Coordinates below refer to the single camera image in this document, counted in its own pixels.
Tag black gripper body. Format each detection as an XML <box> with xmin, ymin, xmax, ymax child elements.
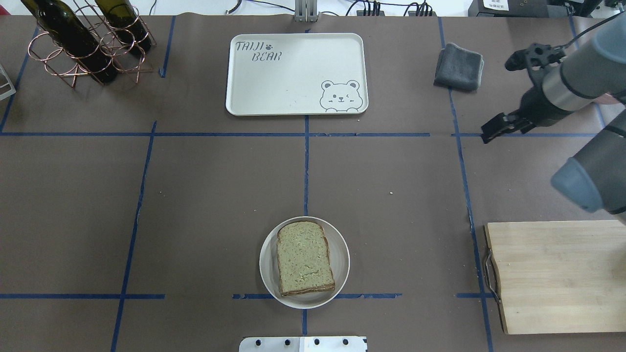
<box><xmin>481</xmin><ymin>43</ymin><xmax>567</xmax><ymax>143</ymax></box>

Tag bread slice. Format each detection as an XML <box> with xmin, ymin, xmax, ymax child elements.
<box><xmin>276</xmin><ymin>221</ymin><xmax>335</xmax><ymax>296</ymax></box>

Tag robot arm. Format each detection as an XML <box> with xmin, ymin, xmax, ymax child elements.
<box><xmin>481</xmin><ymin>13</ymin><xmax>625</xmax><ymax>222</ymax></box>

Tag cream bear tray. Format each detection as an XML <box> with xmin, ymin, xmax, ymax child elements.
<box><xmin>225</xmin><ymin>33</ymin><xmax>369</xmax><ymax>116</ymax></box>

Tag grey folded cloth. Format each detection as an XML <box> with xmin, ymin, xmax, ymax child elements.
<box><xmin>434</xmin><ymin>43</ymin><xmax>484</xmax><ymax>91</ymax></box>

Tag black computer box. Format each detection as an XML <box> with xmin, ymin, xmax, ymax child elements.
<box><xmin>467</xmin><ymin>0</ymin><xmax>572</xmax><ymax>18</ymax></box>

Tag wooden cutting board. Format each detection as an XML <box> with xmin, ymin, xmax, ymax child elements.
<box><xmin>485</xmin><ymin>220</ymin><xmax>626</xmax><ymax>335</ymax></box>

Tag white round plate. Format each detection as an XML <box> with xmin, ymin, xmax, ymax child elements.
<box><xmin>259</xmin><ymin>216</ymin><xmax>351</xmax><ymax>309</ymax></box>

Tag dark wine bottle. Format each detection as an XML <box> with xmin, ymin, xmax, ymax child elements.
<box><xmin>96</xmin><ymin>0</ymin><xmax>152</xmax><ymax>57</ymax></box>
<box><xmin>22</xmin><ymin>0</ymin><xmax>118</xmax><ymax>83</ymax></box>

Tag aluminium frame post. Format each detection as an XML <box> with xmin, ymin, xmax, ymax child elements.
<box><xmin>294</xmin><ymin>0</ymin><xmax>319</xmax><ymax>22</ymax></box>

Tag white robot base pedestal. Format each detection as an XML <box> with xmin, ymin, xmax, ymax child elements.
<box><xmin>239</xmin><ymin>336</ymin><xmax>368</xmax><ymax>352</ymax></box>

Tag copper wire bottle rack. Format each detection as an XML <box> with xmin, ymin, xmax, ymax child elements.
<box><xmin>23</xmin><ymin>0</ymin><xmax>155</xmax><ymax>88</ymax></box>

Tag white wire cup rack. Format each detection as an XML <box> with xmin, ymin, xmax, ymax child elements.
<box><xmin>0</xmin><ymin>65</ymin><xmax>16</xmax><ymax>101</ymax></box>

